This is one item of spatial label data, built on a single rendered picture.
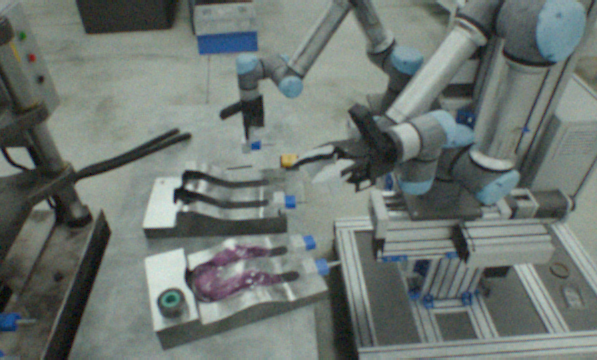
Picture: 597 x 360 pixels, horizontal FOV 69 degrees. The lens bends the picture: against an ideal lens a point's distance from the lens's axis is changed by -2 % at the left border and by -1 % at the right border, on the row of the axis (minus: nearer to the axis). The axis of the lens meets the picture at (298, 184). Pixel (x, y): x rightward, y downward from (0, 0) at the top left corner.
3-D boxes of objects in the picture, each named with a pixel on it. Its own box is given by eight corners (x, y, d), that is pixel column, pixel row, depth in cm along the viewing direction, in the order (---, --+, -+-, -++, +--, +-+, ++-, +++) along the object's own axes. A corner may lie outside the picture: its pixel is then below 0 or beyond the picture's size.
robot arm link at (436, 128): (454, 151, 97) (463, 118, 91) (416, 167, 92) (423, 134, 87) (429, 133, 102) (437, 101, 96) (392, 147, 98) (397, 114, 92)
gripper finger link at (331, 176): (324, 210, 80) (356, 187, 85) (322, 183, 77) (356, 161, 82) (311, 204, 82) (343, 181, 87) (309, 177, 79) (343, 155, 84)
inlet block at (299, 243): (326, 237, 152) (326, 226, 149) (331, 247, 149) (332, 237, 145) (290, 247, 149) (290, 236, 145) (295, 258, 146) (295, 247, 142)
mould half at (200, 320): (298, 240, 155) (298, 218, 148) (326, 299, 137) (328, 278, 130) (152, 279, 142) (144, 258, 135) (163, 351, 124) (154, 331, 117)
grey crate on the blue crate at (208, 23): (255, 16, 462) (254, 2, 452) (257, 32, 432) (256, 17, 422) (196, 19, 456) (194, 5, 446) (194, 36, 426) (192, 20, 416)
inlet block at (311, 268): (338, 260, 145) (339, 249, 141) (345, 272, 141) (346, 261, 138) (301, 271, 142) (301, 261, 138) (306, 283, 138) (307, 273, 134)
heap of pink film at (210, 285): (268, 244, 146) (267, 228, 141) (285, 287, 133) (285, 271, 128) (189, 266, 139) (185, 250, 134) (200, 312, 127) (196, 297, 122)
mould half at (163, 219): (285, 185, 177) (284, 158, 168) (287, 233, 157) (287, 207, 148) (159, 189, 175) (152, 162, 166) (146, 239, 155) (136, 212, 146)
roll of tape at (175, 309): (174, 323, 118) (172, 316, 116) (152, 311, 121) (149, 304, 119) (193, 301, 124) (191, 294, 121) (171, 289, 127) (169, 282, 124)
